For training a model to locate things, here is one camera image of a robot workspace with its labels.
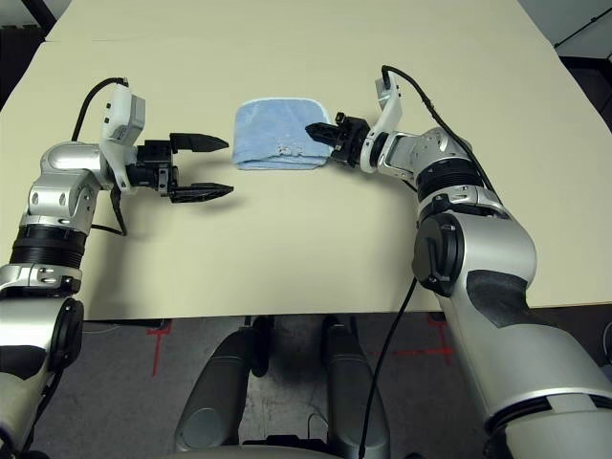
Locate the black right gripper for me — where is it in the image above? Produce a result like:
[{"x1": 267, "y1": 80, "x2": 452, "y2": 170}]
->
[{"x1": 304, "y1": 111, "x2": 372, "y2": 169}]

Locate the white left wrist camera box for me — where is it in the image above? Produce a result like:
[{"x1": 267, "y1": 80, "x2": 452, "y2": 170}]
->
[{"x1": 98, "y1": 83, "x2": 147, "y2": 193}]

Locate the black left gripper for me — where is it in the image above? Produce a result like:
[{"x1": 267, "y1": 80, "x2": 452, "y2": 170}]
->
[{"x1": 124, "y1": 132, "x2": 235, "y2": 206}]

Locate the light blue towel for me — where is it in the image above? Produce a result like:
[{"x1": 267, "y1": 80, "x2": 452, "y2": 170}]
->
[{"x1": 231, "y1": 96, "x2": 334, "y2": 172}]

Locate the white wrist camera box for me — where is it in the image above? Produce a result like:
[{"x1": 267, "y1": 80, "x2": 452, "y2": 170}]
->
[
  {"x1": 98, "y1": 83, "x2": 147, "y2": 193},
  {"x1": 359, "y1": 76, "x2": 404, "y2": 173}
]

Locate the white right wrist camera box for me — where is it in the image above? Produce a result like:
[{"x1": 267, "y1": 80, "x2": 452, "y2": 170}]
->
[{"x1": 359, "y1": 76, "x2": 404, "y2": 173}]

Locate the black foam floor mat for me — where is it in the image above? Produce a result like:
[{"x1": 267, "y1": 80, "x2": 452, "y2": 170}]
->
[{"x1": 0, "y1": 24, "x2": 47, "y2": 106}]

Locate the grey desk with dark frame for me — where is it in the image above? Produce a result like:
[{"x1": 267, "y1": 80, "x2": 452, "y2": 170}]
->
[{"x1": 549, "y1": 0, "x2": 612, "y2": 130}]

